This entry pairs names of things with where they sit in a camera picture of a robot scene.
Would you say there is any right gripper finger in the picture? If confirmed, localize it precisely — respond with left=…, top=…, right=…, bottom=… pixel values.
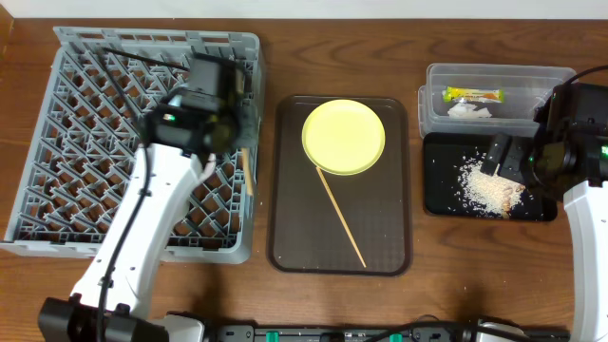
left=497, top=137, right=525, bottom=183
left=481, top=133, right=512, bottom=172

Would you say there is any green yellow snack wrapper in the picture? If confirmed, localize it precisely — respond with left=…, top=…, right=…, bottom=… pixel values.
left=443, top=86, right=504, bottom=104

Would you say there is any wooden chopstick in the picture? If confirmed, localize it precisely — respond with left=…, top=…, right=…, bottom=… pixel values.
left=241, top=147, right=254, bottom=197
left=315, top=166, right=367, bottom=268

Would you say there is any pink bowl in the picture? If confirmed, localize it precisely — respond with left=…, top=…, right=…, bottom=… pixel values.
left=199, top=154, right=217, bottom=183

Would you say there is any yellow plate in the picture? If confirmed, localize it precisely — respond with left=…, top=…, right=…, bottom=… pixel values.
left=301, top=99, right=386, bottom=176

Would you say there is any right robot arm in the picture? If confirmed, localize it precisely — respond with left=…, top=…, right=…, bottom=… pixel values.
left=481, top=81, right=607, bottom=341

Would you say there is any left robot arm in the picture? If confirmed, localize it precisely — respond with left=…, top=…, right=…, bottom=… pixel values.
left=38, top=53, right=255, bottom=341

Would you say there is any pile of rice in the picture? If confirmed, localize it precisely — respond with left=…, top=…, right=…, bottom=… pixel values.
left=429, top=151, right=528, bottom=219

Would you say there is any crumpled white paper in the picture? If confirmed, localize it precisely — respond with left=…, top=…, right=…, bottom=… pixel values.
left=447, top=103, right=492, bottom=119

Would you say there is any black tray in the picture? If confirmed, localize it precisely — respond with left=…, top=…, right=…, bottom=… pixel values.
left=424, top=132, right=558, bottom=221

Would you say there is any clear plastic bin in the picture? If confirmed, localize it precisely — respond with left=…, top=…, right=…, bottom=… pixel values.
left=418, top=63, right=575, bottom=137

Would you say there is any grey dish rack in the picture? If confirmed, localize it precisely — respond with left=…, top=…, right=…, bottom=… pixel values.
left=1, top=27, right=265, bottom=258

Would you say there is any brown serving tray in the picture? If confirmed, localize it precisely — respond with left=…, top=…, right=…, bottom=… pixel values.
left=267, top=95, right=412, bottom=276

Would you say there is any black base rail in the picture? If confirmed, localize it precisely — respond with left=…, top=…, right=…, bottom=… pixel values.
left=165, top=313, right=571, bottom=342

